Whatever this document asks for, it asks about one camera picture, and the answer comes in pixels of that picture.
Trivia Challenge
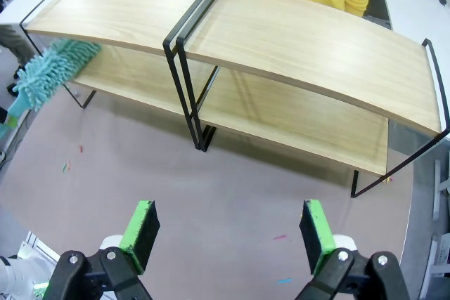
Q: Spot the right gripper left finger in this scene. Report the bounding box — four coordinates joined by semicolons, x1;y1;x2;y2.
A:
45;200;162;300

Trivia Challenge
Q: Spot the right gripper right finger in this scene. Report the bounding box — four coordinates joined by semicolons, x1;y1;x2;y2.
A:
295;200;411;300

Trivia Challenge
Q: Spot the teal chenille duster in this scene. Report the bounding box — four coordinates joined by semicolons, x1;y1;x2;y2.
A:
6;38;103;129

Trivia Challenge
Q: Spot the large white table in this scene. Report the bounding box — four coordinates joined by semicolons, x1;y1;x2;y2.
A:
378;0;450;223

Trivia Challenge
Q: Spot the wooden shelf black metal frame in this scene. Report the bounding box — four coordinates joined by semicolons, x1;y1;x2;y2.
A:
175;0;449;200
19;0;229;150

